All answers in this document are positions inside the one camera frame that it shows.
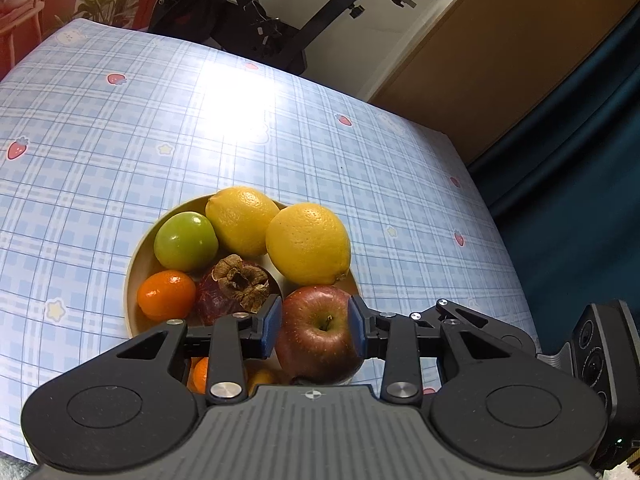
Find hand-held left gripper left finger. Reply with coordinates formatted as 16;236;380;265
100;294;283;407

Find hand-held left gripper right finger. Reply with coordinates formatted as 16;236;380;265
348;295;551;405

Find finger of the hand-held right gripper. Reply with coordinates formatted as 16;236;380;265
409;298;540;357

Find red apple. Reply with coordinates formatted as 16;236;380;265
275;285;365;386

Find small orange tangerine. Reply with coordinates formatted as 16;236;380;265
137;270;197;322
245;365;288;395
187;356;209;395

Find purple mangosteen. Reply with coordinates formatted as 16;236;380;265
192;254;281;328

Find yellow lemon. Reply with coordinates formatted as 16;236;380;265
205;186;281;257
265;203;352;286

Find green jujube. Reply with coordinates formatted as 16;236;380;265
153;211;219;273

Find cream oval plate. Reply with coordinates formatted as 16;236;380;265
123;194;361;386

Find dark blue curtain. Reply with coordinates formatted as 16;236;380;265
467;5;640;356

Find brown wooden door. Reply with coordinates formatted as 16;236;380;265
367;0;640;163

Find black exercise bike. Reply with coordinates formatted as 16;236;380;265
147;0;435;76

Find red chair with potted plant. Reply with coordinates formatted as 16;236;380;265
0;0;173;83

